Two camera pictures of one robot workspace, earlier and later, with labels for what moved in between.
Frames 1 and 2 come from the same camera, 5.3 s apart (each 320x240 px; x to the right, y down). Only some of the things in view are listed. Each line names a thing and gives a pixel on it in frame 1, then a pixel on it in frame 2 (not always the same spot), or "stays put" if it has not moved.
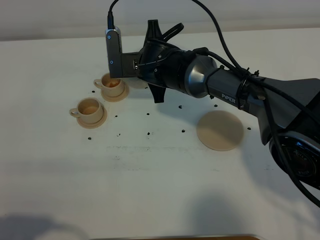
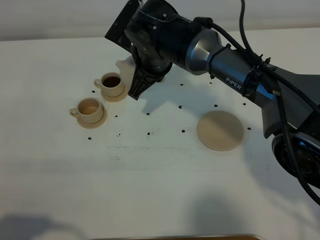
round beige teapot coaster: [220, 130] stays put
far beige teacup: [112, 87] stays put
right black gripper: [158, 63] → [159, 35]
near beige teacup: [89, 110] stays put
